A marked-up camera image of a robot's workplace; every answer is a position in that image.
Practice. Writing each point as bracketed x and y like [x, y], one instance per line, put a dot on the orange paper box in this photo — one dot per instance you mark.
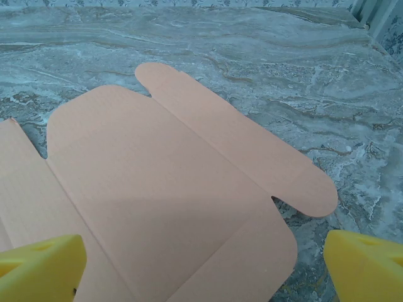
[151, 176]

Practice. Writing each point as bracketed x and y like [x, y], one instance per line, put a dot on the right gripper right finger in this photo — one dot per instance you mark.
[365, 270]

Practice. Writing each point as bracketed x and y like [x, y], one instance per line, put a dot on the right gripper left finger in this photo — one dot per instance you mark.
[41, 270]

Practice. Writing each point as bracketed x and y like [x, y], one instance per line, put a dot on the aluminium frame corner post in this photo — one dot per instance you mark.
[374, 15]

